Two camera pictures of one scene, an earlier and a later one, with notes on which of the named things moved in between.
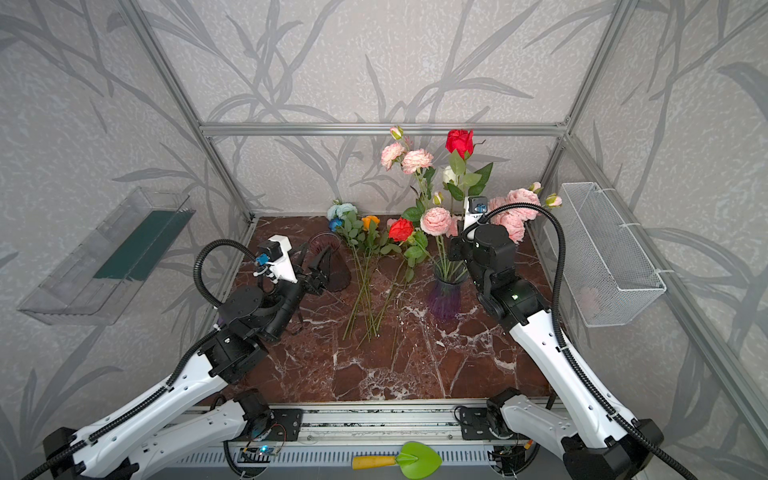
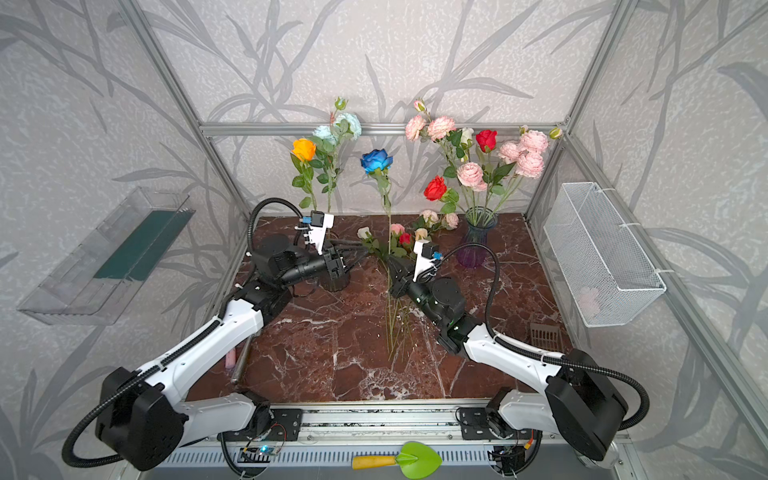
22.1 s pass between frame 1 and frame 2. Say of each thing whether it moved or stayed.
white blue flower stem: moved
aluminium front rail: stayed
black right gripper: moved
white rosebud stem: moved
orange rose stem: moved
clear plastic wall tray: stayed
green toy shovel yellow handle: stayed
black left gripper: moved
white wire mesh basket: stayed
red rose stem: moved
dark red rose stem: moved
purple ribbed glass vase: moved
